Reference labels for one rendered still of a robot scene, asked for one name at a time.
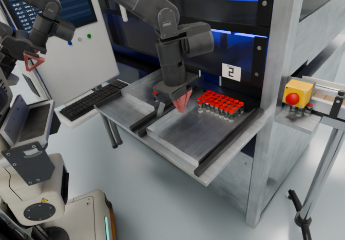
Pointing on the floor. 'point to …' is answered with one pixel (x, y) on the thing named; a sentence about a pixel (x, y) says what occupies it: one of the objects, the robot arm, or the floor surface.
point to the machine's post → (274, 86)
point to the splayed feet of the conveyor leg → (299, 214)
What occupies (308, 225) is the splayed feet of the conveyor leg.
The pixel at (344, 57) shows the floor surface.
